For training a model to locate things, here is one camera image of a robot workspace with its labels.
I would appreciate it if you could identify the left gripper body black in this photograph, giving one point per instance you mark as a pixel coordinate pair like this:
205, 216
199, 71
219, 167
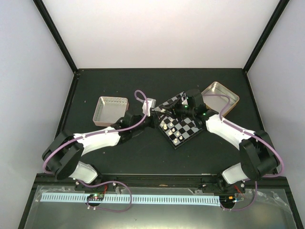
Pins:
153, 124

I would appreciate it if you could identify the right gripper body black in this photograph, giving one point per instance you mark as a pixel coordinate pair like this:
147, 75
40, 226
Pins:
181, 111

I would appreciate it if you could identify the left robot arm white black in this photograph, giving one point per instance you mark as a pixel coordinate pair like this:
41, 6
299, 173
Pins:
63, 157

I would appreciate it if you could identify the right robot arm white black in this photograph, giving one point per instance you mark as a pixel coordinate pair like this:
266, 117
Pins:
258, 157

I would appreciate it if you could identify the checkered chess board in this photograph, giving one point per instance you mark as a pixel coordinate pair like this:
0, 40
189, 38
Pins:
186, 126

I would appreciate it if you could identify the left circuit board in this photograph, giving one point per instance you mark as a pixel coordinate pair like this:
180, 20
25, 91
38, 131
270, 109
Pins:
95, 197

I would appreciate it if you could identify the circuit board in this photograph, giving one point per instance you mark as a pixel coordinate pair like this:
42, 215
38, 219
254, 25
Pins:
230, 199
95, 197

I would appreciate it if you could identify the right circuit board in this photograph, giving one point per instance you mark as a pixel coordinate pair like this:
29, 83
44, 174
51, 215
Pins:
230, 199

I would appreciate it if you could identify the gold tin box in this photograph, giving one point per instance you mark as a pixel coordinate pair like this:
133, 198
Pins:
219, 98

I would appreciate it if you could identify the silver tin tray pink rim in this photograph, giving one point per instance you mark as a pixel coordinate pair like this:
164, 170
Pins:
109, 110

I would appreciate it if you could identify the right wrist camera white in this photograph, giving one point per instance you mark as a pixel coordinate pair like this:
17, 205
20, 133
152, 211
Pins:
184, 99

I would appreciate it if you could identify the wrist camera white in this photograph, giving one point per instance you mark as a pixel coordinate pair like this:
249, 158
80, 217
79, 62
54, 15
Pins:
184, 99
147, 106

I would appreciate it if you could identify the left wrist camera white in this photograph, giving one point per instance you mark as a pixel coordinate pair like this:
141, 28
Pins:
147, 106

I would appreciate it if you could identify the black mounting rail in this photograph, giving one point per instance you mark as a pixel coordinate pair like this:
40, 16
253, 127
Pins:
206, 183

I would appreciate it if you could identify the light blue slotted cable duct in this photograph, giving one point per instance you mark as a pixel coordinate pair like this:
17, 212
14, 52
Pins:
134, 199

